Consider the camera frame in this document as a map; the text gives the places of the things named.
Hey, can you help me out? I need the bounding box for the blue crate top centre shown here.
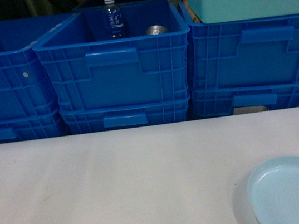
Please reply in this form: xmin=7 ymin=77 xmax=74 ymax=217
xmin=34 ymin=0 xmax=189 ymax=112

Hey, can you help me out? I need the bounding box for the round metal can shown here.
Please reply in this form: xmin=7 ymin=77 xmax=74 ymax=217
xmin=146 ymin=25 xmax=169 ymax=36

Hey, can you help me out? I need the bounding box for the blue crate bottom centre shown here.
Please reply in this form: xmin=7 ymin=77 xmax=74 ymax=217
xmin=60 ymin=96 xmax=190 ymax=135

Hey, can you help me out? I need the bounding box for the blue crate top left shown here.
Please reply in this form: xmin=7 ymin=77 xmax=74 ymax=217
xmin=0 ymin=13 xmax=70 ymax=121

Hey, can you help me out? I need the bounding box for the blue crate bottom right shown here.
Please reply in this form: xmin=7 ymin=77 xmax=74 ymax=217
xmin=191 ymin=83 xmax=299 ymax=119

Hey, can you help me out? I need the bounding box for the blue crate bottom left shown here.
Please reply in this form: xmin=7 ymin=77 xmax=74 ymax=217
xmin=0 ymin=110 xmax=71 ymax=144

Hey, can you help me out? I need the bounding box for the blue crate top right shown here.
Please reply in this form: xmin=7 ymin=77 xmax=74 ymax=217
xmin=179 ymin=1 xmax=299 ymax=90

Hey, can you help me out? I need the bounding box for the light blue oval tray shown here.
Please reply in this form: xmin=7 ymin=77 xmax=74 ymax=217
xmin=247 ymin=156 xmax=299 ymax=224

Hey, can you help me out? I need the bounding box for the clear plastic water bottle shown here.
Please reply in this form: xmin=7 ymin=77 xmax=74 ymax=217
xmin=102 ymin=0 xmax=126 ymax=40

